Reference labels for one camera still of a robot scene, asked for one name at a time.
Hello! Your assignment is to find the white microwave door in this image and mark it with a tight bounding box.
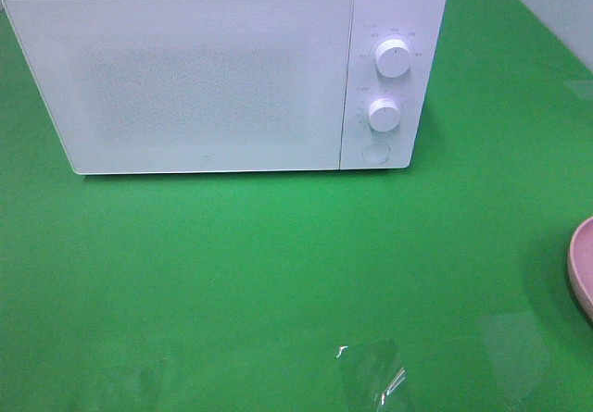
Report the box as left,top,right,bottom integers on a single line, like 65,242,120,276
6,0,352,174

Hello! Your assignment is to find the pink round plate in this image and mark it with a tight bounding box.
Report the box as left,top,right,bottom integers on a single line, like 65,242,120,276
567,217,592,321

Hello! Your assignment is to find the round white door button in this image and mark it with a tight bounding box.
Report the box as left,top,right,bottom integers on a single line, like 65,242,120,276
362,142,390,164

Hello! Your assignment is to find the lower white round knob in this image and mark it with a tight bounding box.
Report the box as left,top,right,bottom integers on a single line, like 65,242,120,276
368,98,401,132

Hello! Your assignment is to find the white round knob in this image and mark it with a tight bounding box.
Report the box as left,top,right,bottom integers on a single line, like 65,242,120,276
368,98,401,132
374,36,412,79

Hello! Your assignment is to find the upper white round knob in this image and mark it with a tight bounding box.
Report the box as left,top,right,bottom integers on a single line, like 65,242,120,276
374,36,412,79

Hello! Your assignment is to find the green table mat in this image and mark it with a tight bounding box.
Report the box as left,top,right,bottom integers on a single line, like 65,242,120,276
1,0,592,411

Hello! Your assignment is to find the clear tape piece centre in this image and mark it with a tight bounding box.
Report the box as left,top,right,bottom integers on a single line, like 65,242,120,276
335,339,415,411

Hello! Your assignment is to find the white microwave oven body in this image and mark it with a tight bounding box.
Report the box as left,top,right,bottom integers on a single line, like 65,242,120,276
9,0,448,174

